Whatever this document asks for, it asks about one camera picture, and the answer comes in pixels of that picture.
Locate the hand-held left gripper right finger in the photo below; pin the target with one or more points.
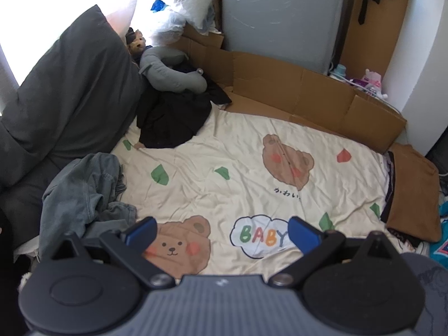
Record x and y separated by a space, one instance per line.
302 235

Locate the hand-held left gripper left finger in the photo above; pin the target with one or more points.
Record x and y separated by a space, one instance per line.
140 231

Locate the light blue jeans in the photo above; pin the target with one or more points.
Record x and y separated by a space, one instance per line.
84 189

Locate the cream bear print bed sheet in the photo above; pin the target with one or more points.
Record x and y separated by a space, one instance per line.
227 147

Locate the black garment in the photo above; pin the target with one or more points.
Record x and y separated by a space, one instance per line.
171 119

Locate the teal printed cloth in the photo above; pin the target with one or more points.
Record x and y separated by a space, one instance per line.
440 234

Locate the dark grey shirt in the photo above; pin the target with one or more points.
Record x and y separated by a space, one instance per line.
70 94

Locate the long low cardboard sheet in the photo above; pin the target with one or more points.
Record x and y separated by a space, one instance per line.
273 84

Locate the grey neck pillow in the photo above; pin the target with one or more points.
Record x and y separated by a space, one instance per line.
164 73

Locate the teal bottle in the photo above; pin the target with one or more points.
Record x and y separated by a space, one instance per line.
338 70

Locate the pink toy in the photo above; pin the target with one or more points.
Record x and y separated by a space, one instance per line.
371 80

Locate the brown plush toy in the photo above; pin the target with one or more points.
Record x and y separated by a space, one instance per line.
135 42

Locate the tall cardboard sheet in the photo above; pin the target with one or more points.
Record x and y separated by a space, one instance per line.
374 42

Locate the grey fridge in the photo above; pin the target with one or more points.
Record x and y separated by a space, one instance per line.
280 17

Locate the small blue cloth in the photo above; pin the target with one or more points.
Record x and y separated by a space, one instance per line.
159 5

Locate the white pillow in plastic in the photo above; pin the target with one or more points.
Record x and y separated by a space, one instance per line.
182 0

